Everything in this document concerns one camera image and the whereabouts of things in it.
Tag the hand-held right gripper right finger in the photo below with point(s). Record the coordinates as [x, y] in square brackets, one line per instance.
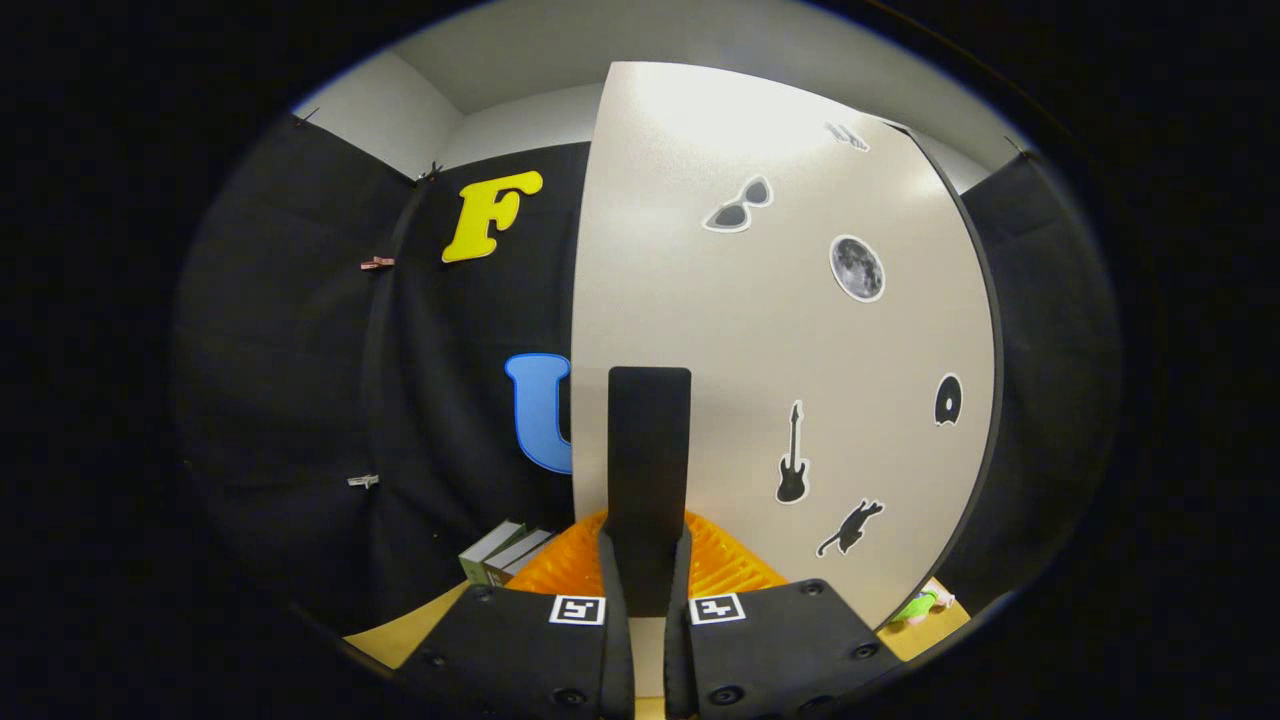
[678, 640]

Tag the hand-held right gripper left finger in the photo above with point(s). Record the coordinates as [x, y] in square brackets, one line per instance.
[615, 640]

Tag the green plush toy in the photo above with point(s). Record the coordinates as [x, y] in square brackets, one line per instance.
[918, 605]

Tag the white clothes peg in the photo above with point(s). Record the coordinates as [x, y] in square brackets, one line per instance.
[363, 481]

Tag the black backdrop cloth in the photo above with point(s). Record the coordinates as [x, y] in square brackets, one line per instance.
[300, 380]

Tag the wooden clothes peg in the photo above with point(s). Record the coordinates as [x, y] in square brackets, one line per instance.
[377, 263]

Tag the black cloth clip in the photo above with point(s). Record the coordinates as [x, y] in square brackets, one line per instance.
[430, 172]
[1020, 150]

